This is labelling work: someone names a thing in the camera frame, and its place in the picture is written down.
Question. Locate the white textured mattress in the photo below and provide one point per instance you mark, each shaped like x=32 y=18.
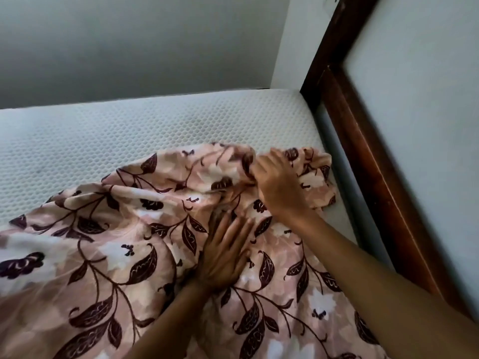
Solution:
x=149 y=127

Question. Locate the person's left forearm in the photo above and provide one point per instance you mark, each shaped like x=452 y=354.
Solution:
x=164 y=325

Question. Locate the person's right hand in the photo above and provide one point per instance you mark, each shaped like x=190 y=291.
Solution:
x=280 y=186

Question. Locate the person's left hand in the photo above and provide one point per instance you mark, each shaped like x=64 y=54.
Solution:
x=224 y=257

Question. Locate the pink floral bed sheet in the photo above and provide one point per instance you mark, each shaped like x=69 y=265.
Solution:
x=112 y=257

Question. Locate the person's right forearm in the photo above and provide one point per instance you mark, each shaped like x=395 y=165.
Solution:
x=374 y=280

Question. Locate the dark wooden bed frame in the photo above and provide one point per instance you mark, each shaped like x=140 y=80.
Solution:
x=381 y=164

